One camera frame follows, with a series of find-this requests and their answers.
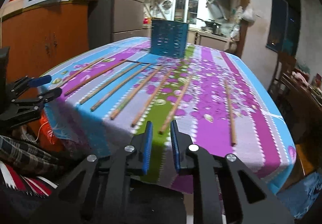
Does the kitchen window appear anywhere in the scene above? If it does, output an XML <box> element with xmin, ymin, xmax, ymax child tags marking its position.
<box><xmin>173</xmin><ymin>0</ymin><xmax>199</xmax><ymax>25</ymax></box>

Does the kitchen range hood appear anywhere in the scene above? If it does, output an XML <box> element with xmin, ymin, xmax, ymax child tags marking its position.
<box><xmin>206</xmin><ymin>0</ymin><xmax>241</xmax><ymax>22</ymax></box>

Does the orange plastic bag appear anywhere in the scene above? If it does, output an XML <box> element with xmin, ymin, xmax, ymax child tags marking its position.
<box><xmin>26</xmin><ymin>111</ymin><xmax>64</xmax><ymax>153</ymax></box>

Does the wooden chopstick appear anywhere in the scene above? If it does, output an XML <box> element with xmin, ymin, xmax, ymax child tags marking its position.
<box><xmin>90</xmin><ymin>63</ymin><xmax>151</xmax><ymax>112</ymax></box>
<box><xmin>110</xmin><ymin>66</ymin><xmax>163</xmax><ymax>120</ymax></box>
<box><xmin>57</xmin><ymin>57</ymin><xmax>104</xmax><ymax>87</ymax></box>
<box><xmin>224</xmin><ymin>80</ymin><xmax>237</xmax><ymax>147</ymax></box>
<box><xmin>131</xmin><ymin>69</ymin><xmax>172</xmax><ymax>128</ymax></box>
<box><xmin>158</xmin><ymin>75</ymin><xmax>193</xmax><ymax>135</ymax></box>
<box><xmin>64</xmin><ymin>59</ymin><xmax>127</xmax><ymax>96</ymax></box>
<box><xmin>80</xmin><ymin>62</ymin><xmax>141</xmax><ymax>105</ymax></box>

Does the orange wooden cabinet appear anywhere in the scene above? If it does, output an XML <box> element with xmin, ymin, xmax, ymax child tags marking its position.
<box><xmin>1</xmin><ymin>0</ymin><xmax>98</xmax><ymax>83</ymax></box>

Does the colourful floral tablecloth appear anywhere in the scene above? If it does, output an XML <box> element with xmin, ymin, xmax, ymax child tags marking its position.
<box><xmin>39</xmin><ymin>37</ymin><xmax>296</xmax><ymax>193</ymax></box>

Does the blue perforated utensil holder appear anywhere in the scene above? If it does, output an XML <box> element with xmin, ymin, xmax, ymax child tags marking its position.
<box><xmin>150</xmin><ymin>19</ymin><xmax>189</xmax><ymax>59</ymax></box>

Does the dark wooden side table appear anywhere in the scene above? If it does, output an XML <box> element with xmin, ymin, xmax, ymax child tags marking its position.
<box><xmin>277</xmin><ymin>73</ymin><xmax>321</xmax><ymax>143</ymax></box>

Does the grey refrigerator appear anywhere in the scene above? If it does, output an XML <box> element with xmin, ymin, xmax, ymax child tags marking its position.
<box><xmin>88</xmin><ymin>0</ymin><xmax>145</xmax><ymax>49</ymax></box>

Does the wooden chair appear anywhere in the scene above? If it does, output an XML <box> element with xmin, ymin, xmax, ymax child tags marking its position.
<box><xmin>267</xmin><ymin>52</ymin><xmax>296</xmax><ymax>94</ymax></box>

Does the white plastic bag hanging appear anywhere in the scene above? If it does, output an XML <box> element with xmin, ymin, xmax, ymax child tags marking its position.
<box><xmin>242</xmin><ymin>4</ymin><xmax>255</xmax><ymax>23</ymax></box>

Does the dark blue wall window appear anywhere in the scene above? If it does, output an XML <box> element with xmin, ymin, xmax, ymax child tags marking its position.
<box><xmin>266</xmin><ymin>0</ymin><xmax>301</xmax><ymax>57</ymax></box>

